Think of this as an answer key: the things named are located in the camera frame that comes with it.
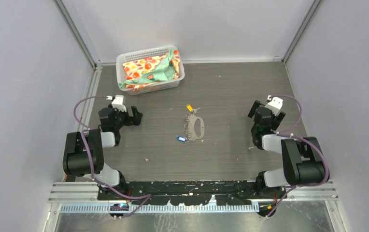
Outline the white plastic basket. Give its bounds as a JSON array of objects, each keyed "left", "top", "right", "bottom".
[{"left": 116, "top": 45, "right": 185, "bottom": 95}]

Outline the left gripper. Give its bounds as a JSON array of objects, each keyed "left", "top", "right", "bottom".
[{"left": 109, "top": 104, "right": 142, "bottom": 131}]

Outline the floral cloth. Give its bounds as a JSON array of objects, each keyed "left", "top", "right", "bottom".
[{"left": 118, "top": 49, "right": 181, "bottom": 89}]

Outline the yellow tagged key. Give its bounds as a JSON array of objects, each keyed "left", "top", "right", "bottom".
[{"left": 186, "top": 104, "right": 201, "bottom": 114}]

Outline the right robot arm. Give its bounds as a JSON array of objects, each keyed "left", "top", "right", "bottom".
[{"left": 248, "top": 97, "right": 330, "bottom": 199}]

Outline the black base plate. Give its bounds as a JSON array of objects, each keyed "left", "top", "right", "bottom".
[{"left": 114, "top": 180, "right": 284, "bottom": 206}]

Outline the blue tagged key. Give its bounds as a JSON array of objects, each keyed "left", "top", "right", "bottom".
[{"left": 176, "top": 136, "right": 188, "bottom": 143}]

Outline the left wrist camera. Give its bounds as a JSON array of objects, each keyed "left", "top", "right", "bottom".
[{"left": 106, "top": 95, "right": 127, "bottom": 112}]

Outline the metal key organizer plate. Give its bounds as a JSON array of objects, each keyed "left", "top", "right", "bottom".
[{"left": 184, "top": 114, "right": 205, "bottom": 142}]

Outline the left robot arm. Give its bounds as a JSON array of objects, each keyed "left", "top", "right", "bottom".
[{"left": 62, "top": 106, "right": 143, "bottom": 200}]

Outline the white cable duct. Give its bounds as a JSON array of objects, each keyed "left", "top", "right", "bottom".
[{"left": 59, "top": 202, "right": 259, "bottom": 214}]

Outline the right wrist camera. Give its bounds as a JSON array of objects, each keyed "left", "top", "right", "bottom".
[{"left": 264, "top": 95, "right": 283, "bottom": 116}]

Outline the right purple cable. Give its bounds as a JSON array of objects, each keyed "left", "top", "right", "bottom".
[{"left": 265, "top": 94, "right": 330, "bottom": 219}]

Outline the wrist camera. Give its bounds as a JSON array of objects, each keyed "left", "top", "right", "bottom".
[
  {"left": 106, "top": 95, "right": 127, "bottom": 112},
  {"left": 264, "top": 95, "right": 283, "bottom": 116}
]

